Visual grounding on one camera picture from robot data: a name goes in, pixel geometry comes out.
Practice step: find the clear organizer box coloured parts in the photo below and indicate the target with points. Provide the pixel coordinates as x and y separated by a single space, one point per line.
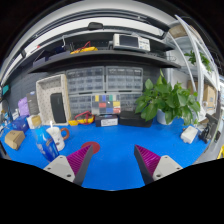
106 104

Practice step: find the white perforated tray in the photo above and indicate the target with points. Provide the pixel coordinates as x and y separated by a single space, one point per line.
45 100

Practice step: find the white oscilloscope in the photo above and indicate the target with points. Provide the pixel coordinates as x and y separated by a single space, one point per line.
131 41

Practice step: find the black overhead camera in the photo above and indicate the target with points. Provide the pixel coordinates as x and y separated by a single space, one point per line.
95 25

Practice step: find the green potted plant white pot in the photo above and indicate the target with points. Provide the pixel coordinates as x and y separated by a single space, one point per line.
165 98

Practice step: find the small brown cardboard box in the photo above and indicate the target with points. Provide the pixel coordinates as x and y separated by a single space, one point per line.
14 139

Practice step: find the dark grey upright carton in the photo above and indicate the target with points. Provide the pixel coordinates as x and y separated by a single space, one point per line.
32 103

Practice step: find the black clamp device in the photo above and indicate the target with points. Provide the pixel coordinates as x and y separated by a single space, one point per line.
208 128

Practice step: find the flat round red coaster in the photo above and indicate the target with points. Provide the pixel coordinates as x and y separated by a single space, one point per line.
93 146

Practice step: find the white power adapter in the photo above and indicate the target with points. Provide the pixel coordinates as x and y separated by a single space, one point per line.
189 134

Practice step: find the blue carton box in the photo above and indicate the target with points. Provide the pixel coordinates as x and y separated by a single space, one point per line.
20 124

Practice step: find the flat black case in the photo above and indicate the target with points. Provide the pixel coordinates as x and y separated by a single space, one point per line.
133 119

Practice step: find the white carton box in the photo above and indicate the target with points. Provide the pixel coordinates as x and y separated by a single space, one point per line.
34 121

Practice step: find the white shelf unit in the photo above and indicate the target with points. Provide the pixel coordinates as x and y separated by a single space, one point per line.
200 66

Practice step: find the teal wall bin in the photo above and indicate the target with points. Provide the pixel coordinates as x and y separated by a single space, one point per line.
5 89

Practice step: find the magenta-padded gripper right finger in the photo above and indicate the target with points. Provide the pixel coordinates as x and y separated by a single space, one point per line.
150 160

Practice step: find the black rounded speaker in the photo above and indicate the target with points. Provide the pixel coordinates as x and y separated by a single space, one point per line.
58 108

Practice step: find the blue drink bottle gold cap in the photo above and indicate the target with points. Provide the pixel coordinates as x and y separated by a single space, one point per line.
47 145

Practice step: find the yellow multimeter red leads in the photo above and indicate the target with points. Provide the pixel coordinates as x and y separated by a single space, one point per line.
83 118

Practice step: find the metal spoon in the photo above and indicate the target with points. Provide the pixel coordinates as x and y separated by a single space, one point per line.
51 124

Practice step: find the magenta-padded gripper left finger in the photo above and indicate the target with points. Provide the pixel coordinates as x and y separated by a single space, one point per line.
78 159

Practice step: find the dark wall shelf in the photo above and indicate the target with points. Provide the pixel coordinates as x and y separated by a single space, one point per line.
100 58

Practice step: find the grey small-parts drawer cabinet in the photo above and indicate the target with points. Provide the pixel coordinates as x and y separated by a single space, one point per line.
124 78
85 80
130 100
80 105

